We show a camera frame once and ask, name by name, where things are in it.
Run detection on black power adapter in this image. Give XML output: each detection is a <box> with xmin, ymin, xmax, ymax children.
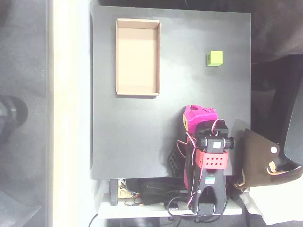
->
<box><xmin>138</xmin><ymin>177</ymin><xmax>190</xmax><ymax>206</ymax></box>

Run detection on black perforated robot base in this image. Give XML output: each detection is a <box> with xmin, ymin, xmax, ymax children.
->
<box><xmin>167</xmin><ymin>145</ymin><xmax>187</xmax><ymax>179</ymax></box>

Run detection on white cloth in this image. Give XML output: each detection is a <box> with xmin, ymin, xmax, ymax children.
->
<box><xmin>240</xmin><ymin>186</ymin><xmax>303</xmax><ymax>226</ymax></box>

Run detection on black round cylinder object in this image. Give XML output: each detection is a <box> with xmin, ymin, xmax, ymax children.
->
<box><xmin>0</xmin><ymin>95</ymin><xmax>29</xmax><ymax>144</ymax></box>

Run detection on black looped cable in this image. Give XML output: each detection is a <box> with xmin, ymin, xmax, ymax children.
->
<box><xmin>165</xmin><ymin>196</ymin><xmax>229</xmax><ymax>223</ymax></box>

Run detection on white shelf board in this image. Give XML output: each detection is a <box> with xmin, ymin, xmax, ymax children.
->
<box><xmin>98</xmin><ymin>193</ymin><xmax>242</xmax><ymax>219</ymax></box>

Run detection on light wooden piece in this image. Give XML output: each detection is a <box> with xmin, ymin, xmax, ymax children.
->
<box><xmin>117</xmin><ymin>179</ymin><xmax>133</xmax><ymax>199</ymax></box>

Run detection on person in dark clothing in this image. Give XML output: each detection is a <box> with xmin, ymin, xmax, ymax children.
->
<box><xmin>250</xmin><ymin>0</ymin><xmax>303</xmax><ymax>64</ymax></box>

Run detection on cardboard box tray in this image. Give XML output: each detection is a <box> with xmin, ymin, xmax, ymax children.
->
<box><xmin>115</xmin><ymin>18</ymin><xmax>161</xmax><ymax>97</ymax></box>

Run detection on black power cable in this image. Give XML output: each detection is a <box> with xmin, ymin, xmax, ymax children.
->
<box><xmin>89</xmin><ymin>212</ymin><xmax>99</xmax><ymax>227</ymax></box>

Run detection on lime green cube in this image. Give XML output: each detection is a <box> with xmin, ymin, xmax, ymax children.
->
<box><xmin>205</xmin><ymin>50</ymin><xmax>224</xmax><ymax>67</ymax></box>

